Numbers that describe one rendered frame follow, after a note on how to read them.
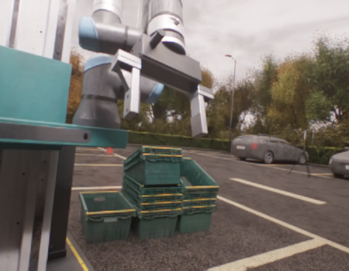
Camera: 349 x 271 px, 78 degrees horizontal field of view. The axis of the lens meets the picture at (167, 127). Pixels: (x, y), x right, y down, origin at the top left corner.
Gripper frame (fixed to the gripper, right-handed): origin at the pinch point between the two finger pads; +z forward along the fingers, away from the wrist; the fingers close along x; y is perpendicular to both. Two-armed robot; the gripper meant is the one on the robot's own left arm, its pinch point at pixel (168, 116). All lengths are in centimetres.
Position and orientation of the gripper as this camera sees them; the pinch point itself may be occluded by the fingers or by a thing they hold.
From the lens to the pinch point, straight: 35.7
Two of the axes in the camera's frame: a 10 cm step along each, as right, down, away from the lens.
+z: 0.3, 9.0, -4.4
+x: 8.3, 2.3, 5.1
